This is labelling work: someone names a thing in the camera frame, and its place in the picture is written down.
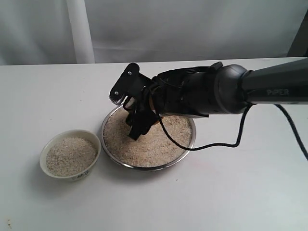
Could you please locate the white ceramic rice bowl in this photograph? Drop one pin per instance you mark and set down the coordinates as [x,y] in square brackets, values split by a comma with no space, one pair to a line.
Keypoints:
[70,155]

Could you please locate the white vertical pole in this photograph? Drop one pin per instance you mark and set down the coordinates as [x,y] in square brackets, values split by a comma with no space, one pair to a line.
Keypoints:
[80,31]

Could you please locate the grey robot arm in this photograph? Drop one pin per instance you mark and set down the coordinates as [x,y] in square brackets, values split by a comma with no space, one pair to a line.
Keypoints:
[216,90]

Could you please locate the round metal rice tray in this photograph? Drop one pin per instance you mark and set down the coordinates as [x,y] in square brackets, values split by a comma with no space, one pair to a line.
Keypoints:
[150,152]

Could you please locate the white backdrop sheet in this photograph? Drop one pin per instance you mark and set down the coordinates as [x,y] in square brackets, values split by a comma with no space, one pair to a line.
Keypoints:
[39,31]

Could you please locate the brown wooden cup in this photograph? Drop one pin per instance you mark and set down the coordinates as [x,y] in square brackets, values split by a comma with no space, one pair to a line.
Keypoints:
[153,109]

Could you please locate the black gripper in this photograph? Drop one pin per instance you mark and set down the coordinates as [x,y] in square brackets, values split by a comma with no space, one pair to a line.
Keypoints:
[188,92]

